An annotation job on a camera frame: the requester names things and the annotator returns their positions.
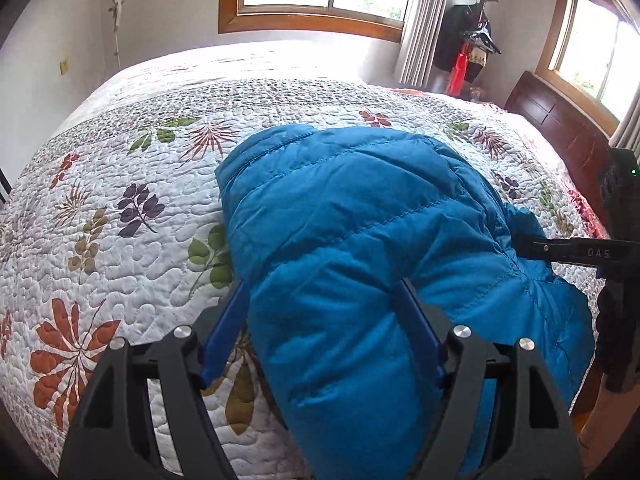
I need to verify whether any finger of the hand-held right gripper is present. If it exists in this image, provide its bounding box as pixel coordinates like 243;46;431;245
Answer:
515;232;640;267

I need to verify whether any white pleated curtain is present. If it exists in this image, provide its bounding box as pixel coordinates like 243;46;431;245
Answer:
607;105;640;153
396;0;453;88

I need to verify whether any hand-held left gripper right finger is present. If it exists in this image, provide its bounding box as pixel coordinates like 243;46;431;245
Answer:
392;278;585;480

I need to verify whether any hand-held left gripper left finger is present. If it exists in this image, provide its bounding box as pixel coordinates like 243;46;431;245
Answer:
59;280;249;480

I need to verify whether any person's right forearm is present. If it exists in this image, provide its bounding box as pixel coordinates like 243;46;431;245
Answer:
575;385;631;466

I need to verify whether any narrow wooden frame window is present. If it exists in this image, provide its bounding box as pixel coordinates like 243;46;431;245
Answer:
535;0;640;126

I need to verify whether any red hanging garment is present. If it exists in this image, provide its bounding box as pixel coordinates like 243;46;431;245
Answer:
446;42;473;97

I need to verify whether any black hanging garment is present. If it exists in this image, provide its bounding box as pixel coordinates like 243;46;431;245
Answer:
432;4;473;73

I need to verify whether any blue puffer jacket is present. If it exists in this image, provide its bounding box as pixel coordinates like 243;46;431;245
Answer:
215;124;596;480

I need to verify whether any floral quilted bed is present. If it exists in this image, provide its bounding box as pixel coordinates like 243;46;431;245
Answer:
0;42;613;480

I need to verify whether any wall cable with fixture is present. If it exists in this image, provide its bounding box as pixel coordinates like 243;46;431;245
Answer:
109;0;126;68

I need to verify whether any dark wooden headboard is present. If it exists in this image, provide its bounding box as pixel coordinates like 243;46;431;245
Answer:
505;71;613;221

